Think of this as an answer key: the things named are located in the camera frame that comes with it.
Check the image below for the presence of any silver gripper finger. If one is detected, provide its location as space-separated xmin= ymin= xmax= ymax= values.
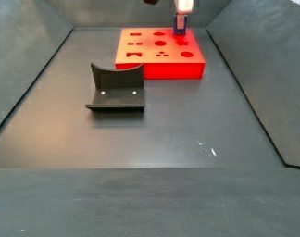
xmin=174 ymin=0 xmax=195 ymax=30

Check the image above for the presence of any blue square-circle peg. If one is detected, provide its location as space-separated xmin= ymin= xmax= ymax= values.
xmin=174 ymin=14 xmax=187 ymax=35

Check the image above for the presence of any red shape-sorting block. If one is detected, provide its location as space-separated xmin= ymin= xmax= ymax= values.
xmin=115 ymin=28 xmax=206 ymax=80

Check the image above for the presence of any black curved holder stand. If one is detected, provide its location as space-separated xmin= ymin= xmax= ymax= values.
xmin=86 ymin=64 xmax=144 ymax=111

